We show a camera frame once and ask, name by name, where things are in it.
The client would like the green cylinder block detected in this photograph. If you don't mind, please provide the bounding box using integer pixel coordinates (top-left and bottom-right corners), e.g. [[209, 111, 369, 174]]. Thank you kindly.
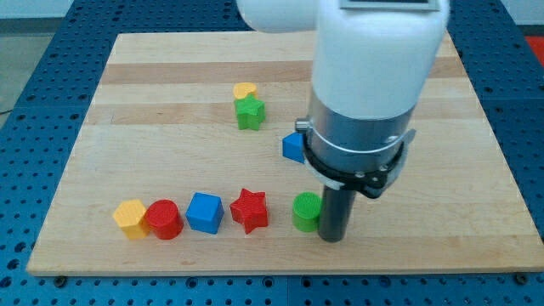
[[292, 192, 321, 232]]

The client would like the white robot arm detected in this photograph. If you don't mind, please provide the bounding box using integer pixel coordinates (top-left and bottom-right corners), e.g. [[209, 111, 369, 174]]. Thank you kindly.
[[237, 0, 450, 198]]

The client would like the green star block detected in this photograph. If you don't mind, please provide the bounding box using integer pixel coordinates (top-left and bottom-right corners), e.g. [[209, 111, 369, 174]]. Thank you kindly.
[[235, 93, 266, 131]]

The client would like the red star block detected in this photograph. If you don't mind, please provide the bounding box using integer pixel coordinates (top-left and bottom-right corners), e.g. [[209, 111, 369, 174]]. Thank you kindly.
[[229, 188, 269, 235]]

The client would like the yellow heart block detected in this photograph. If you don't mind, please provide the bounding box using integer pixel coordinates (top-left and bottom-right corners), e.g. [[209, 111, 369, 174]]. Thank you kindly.
[[232, 82, 258, 99]]

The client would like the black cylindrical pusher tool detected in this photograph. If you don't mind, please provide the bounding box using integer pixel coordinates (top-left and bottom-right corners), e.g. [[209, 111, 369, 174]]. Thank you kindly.
[[318, 185, 356, 242]]

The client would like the blue cube block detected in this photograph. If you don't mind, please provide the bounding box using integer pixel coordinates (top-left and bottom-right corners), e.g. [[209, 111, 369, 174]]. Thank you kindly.
[[185, 192, 224, 235]]

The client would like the wooden board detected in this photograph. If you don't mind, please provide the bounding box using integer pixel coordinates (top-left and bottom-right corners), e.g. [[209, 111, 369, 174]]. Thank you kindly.
[[26, 31, 543, 277]]

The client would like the red cylinder block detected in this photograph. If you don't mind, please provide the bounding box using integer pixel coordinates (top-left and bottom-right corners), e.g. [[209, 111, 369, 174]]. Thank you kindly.
[[144, 199, 184, 240]]

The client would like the yellow hexagon block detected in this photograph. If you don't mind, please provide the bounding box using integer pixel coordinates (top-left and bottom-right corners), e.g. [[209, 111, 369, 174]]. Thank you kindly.
[[112, 199, 150, 240]]

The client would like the blue perforated table frame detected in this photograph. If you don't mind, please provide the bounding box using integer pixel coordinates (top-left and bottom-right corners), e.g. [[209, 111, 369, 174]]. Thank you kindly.
[[1, 1, 543, 305]]

